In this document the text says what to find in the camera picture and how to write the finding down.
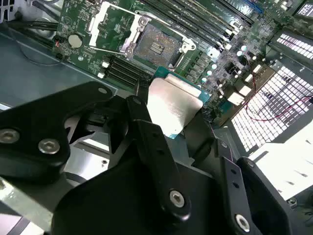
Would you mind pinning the silver square CPU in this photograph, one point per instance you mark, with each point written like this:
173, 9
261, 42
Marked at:
171, 102

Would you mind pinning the metal socket cover frame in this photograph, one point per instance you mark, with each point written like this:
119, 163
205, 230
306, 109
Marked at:
96, 25

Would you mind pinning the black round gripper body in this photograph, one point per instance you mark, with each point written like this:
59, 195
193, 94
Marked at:
110, 195

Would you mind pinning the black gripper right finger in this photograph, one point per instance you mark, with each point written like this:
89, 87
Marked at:
231, 188

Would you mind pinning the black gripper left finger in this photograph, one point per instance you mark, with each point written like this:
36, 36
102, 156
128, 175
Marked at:
31, 117

